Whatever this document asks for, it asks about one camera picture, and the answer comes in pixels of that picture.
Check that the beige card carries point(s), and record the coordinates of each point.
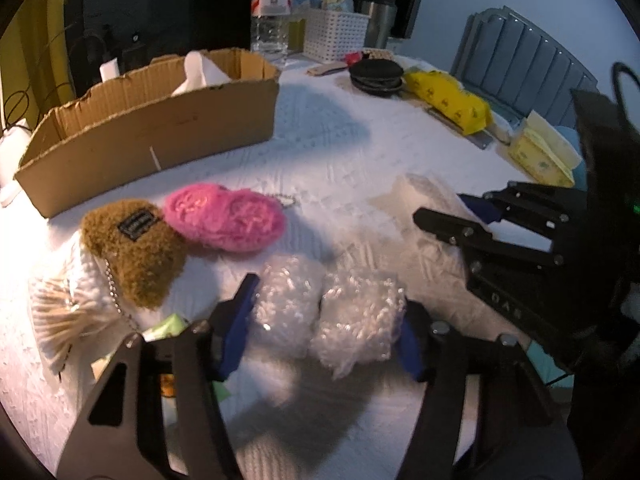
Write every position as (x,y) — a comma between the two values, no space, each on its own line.
(327,68)

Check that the cream tissue pack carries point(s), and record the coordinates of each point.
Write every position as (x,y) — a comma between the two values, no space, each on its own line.
(552,132)

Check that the white textured tablecloth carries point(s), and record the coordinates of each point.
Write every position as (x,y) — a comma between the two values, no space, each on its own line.
(320,150)

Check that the cardboard box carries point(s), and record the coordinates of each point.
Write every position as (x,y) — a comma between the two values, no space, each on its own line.
(150,125)

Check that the black round pouch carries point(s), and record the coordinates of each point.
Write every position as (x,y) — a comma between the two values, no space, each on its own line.
(376,76)

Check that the white crumpled tissue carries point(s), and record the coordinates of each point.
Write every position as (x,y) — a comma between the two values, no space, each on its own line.
(200,72)

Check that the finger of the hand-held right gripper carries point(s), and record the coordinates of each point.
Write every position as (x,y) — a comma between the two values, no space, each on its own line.
(440,225)
(482,207)

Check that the green packet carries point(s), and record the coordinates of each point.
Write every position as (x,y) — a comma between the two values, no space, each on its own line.
(167,327)

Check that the clear bag of cotton swabs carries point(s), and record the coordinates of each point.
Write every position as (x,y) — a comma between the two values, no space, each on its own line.
(286,305)
(356,317)

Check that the metal tumbler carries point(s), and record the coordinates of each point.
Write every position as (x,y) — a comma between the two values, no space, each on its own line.
(377,22)

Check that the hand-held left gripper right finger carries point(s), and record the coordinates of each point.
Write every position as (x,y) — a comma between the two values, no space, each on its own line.
(413,350)

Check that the pack of wooden cotton swabs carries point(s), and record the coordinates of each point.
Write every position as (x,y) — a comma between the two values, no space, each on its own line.
(65,310)

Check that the yellow tissue packet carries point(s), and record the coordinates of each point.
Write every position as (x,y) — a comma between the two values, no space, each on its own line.
(447,100)

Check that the grey ribbed panel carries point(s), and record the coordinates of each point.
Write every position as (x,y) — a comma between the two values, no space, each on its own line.
(525,70)

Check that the white paper roll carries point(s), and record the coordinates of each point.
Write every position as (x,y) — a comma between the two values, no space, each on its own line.
(109,70)

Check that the pale yellow tissue pack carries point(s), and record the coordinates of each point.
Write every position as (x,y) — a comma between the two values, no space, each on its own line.
(540,160)

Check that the clear water bottle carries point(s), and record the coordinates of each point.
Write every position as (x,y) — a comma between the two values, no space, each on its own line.
(270,5)

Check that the black box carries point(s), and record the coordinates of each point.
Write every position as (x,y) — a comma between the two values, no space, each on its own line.
(407,5)

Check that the flat clear plastic bag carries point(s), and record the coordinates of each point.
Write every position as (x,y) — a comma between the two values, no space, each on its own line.
(430,270)

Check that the white plastic basket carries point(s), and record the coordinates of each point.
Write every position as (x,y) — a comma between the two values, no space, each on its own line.
(332,35)

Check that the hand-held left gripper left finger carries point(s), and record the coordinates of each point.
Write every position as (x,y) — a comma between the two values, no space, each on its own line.
(234,331)

